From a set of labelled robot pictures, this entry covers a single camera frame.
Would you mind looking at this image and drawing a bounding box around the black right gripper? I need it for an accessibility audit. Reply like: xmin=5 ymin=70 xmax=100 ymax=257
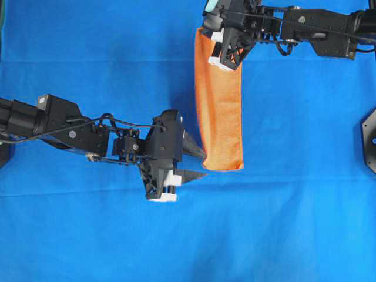
xmin=203 ymin=1 xmax=263 ymax=71

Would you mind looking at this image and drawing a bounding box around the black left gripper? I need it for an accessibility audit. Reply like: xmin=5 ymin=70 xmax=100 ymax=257
xmin=138 ymin=122 xmax=207 ymax=203

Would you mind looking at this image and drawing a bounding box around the orange towel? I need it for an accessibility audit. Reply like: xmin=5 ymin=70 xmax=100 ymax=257
xmin=194 ymin=28 xmax=244 ymax=171

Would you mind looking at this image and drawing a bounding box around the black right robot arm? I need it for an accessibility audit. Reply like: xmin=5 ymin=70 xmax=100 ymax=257
xmin=202 ymin=1 xmax=375 ymax=71

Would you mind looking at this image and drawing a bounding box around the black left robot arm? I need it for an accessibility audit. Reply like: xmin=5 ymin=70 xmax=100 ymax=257
xmin=1 ymin=95 xmax=206 ymax=202

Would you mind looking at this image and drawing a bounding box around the blue table cloth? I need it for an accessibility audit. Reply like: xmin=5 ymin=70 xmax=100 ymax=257
xmin=1 ymin=1 xmax=375 ymax=281

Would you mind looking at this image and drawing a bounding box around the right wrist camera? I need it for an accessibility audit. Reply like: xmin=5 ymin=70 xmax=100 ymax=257
xmin=203 ymin=0 xmax=223 ymax=32

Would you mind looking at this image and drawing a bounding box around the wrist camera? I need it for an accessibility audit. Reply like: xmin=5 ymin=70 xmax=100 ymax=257
xmin=153 ymin=109 xmax=183 ymax=124
xmin=203 ymin=0 xmax=223 ymax=32

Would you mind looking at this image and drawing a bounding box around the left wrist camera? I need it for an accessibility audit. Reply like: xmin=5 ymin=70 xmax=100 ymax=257
xmin=153 ymin=109 xmax=183 ymax=124

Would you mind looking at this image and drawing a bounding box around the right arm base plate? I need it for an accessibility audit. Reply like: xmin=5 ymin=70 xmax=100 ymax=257
xmin=353 ymin=107 xmax=375 ymax=177

